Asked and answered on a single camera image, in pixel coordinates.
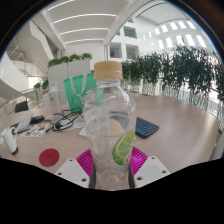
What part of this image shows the black chair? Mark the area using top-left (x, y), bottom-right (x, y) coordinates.
top-left (14, 100), bottom-right (30, 114)

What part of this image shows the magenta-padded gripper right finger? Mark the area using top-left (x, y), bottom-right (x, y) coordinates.
top-left (129, 146), bottom-right (172, 189)

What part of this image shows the green tote bag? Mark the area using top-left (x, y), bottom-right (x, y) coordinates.
top-left (63, 73), bottom-right (98, 114)

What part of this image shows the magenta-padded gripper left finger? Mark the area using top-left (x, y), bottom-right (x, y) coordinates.
top-left (54, 148), bottom-right (96, 189)

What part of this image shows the white mug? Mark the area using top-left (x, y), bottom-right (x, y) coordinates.
top-left (0, 126), bottom-right (19, 155)

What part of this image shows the flat round red coaster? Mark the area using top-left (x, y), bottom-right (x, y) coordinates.
top-left (38, 148), bottom-right (61, 168)

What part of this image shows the colourful sticker sheet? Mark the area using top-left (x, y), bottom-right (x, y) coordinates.
top-left (20, 123), bottom-right (48, 138)

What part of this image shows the clear spray bottle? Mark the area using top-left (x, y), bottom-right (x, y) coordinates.
top-left (48, 83), bottom-right (62, 116)

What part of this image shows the small black pouch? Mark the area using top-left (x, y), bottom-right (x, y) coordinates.
top-left (29, 115), bottom-right (45, 125)

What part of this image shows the clear lime-label drink bottle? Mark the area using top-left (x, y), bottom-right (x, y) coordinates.
top-left (82, 60), bottom-right (138, 191)

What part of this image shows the open white booklet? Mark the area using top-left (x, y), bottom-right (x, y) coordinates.
top-left (13, 114), bottom-right (33, 134)

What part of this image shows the white cabinet with plants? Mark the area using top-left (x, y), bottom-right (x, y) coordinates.
top-left (47, 52), bottom-right (94, 89)

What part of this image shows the black cable tangle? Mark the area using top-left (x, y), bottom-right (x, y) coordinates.
top-left (49, 111), bottom-right (84, 132)

